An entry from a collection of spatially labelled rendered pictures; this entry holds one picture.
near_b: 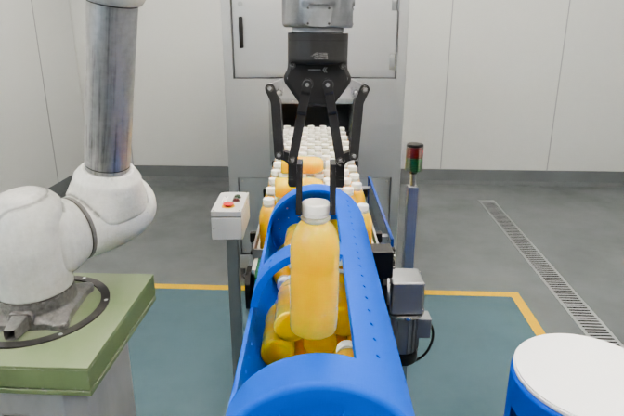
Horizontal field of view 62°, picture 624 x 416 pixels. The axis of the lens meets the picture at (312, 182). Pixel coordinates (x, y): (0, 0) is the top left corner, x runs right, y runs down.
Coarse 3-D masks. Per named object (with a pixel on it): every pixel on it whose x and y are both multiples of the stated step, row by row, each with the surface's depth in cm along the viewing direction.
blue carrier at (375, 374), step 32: (288, 192) 149; (320, 192) 144; (288, 224) 152; (352, 224) 126; (288, 256) 105; (352, 256) 106; (256, 288) 107; (352, 288) 92; (256, 320) 111; (352, 320) 82; (384, 320) 91; (256, 352) 104; (384, 352) 79; (256, 384) 70; (288, 384) 67; (320, 384) 66; (352, 384) 67; (384, 384) 70
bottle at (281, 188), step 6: (276, 180) 179; (282, 180) 179; (306, 180) 179; (312, 180) 179; (318, 180) 180; (276, 186) 178; (282, 186) 178; (288, 186) 178; (276, 192) 178; (282, 192) 178
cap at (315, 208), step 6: (312, 198) 72; (318, 198) 72; (306, 204) 69; (312, 204) 70; (318, 204) 70; (324, 204) 69; (306, 210) 69; (312, 210) 69; (318, 210) 69; (324, 210) 69; (306, 216) 70; (312, 216) 69; (318, 216) 69; (324, 216) 70
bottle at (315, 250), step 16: (304, 224) 70; (320, 224) 70; (304, 240) 69; (320, 240) 69; (336, 240) 71; (304, 256) 69; (320, 256) 69; (336, 256) 71; (304, 272) 70; (320, 272) 70; (336, 272) 72; (304, 288) 71; (320, 288) 70; (336, 288) 73; (304, 304) 71; (320, 304) 71; (336, 304) 73; (304, 320) 72; (320, 320) 72; (336, 320) 74; (304, 336) 73; (320, 336) 73
